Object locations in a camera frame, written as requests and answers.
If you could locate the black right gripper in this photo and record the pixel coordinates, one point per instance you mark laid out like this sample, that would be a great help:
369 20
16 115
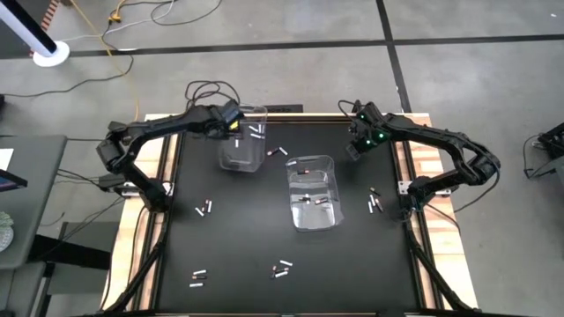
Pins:
368 138

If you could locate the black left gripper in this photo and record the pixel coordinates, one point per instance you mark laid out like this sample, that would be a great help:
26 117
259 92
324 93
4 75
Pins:
222 119

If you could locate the clear plastic bin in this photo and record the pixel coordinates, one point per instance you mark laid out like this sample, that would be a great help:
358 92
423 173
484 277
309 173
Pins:
240 160
315 220

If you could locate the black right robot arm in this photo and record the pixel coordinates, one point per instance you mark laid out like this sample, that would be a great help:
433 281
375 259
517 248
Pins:
432 134

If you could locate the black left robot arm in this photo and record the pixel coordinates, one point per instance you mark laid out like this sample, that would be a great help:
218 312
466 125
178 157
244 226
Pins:
150 127

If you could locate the black power supply box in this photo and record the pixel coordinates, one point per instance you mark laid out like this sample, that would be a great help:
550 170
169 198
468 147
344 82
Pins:
110 180

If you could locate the white pole with round base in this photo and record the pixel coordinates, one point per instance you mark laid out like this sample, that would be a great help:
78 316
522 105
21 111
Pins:
50 53

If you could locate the black floor equipment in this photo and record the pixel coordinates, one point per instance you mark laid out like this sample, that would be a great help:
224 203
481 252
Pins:
553 143

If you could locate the orange striped board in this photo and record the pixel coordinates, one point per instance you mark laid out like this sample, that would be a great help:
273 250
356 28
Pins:
53 9

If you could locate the black desk leg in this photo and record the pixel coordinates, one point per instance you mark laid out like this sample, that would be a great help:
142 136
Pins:
66 253

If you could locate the grey desk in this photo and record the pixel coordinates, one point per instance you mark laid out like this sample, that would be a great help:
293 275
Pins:
31 198

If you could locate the dark tablet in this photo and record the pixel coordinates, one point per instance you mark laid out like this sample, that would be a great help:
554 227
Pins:
11 180

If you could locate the white paper sheet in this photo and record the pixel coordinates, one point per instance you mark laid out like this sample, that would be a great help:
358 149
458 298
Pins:
4 158

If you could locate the patterned round object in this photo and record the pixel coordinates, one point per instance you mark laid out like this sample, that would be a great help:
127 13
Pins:
4 231

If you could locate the grey cabinet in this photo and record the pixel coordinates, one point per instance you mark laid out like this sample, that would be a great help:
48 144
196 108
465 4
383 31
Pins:
20 288

